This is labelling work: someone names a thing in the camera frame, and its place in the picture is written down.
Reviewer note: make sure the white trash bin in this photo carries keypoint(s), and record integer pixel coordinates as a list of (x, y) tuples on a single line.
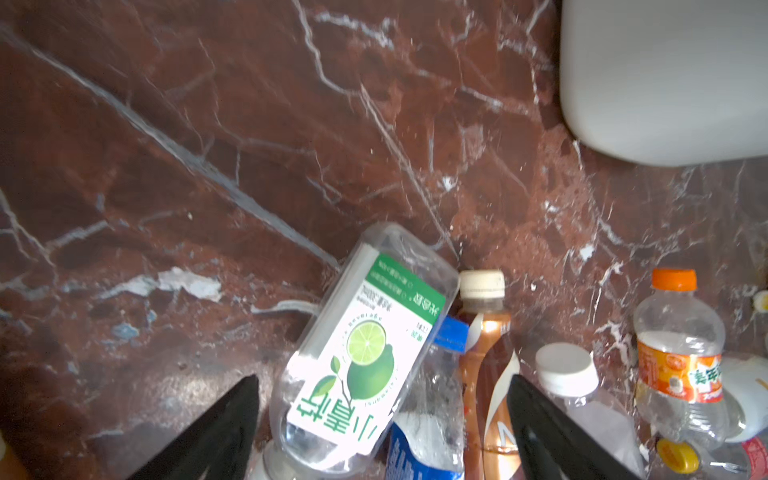
[(666, 83)]

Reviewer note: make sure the blue cap water bottle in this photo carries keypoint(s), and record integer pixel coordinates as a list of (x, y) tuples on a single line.
[(428, 433)]

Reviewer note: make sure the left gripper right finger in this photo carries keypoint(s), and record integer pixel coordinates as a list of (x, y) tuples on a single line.
[(550, 444)]

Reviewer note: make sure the clear bottle white cap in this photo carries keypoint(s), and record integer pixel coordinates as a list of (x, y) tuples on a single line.
[(568, 375)]

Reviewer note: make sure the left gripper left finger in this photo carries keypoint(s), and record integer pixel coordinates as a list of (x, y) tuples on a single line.
[(217, 445)]

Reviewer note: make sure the brown tea bottle white cap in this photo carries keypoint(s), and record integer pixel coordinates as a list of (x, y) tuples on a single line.
[(487, 368)]

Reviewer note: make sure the white yellow label bottle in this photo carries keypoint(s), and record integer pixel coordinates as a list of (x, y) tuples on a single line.
[(744, 379)]

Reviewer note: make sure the green lime label bottle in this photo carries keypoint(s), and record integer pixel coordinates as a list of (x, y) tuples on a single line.
[(334, 402)]

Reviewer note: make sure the pink label yellow cap bottle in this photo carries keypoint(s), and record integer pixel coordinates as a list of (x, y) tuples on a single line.
[(744, 460)]

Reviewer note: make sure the orange cap orange label bottle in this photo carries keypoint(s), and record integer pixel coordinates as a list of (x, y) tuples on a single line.
[(680, 342)]

